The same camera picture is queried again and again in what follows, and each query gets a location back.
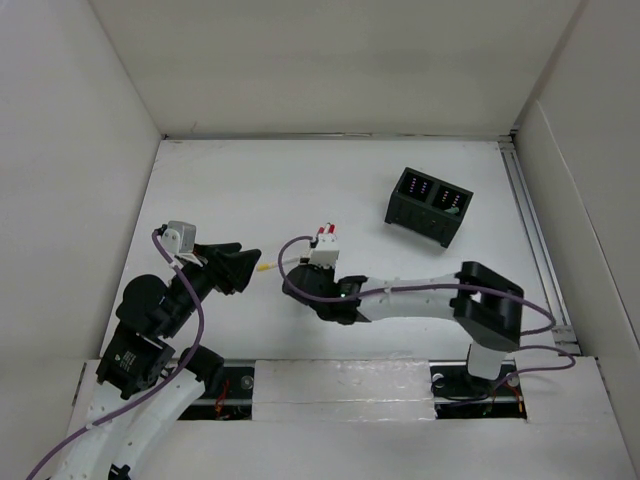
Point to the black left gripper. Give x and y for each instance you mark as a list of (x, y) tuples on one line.
[(234, 266)]

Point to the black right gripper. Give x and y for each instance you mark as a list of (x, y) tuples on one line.
[(330, 271)]

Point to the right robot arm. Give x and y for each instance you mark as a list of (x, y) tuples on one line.
[(486, 305)]

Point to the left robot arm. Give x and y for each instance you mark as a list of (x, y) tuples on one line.
[(155, 365)]

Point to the black desk organizer box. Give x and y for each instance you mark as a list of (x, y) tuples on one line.
[(419, 202)]

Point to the yellow capped white marker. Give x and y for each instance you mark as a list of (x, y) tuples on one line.
[(266, 266)]

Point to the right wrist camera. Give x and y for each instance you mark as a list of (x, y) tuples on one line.
[(324, 251)]

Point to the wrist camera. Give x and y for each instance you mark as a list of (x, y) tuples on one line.
[(178, 237), (324, 251)]

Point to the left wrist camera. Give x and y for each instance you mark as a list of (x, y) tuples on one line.
[(178, 237)]

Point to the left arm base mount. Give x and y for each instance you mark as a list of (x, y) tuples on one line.
[(229, 386)]

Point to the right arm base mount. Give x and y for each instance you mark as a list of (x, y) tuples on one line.
[(459, 396)]

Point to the aluminium rail right side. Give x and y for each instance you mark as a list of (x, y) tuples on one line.
[(563, 333)]

